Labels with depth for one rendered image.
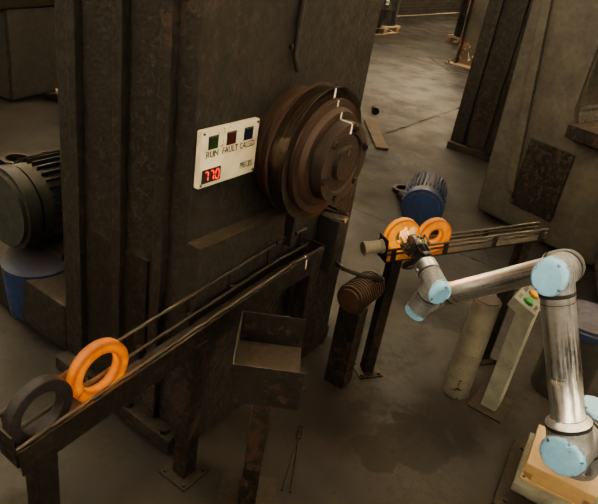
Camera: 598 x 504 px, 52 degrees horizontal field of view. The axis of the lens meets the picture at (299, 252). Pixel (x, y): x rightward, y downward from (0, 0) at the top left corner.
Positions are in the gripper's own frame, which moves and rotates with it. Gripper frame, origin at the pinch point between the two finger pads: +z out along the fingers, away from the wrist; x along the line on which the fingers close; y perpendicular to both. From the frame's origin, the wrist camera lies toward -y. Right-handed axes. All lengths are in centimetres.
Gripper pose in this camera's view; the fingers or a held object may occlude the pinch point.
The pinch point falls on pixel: (403, 231)
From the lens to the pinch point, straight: 260.4
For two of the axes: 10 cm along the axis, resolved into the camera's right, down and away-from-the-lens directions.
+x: -9.4, 0.4, -3.4
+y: 2.2, -6.9, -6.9
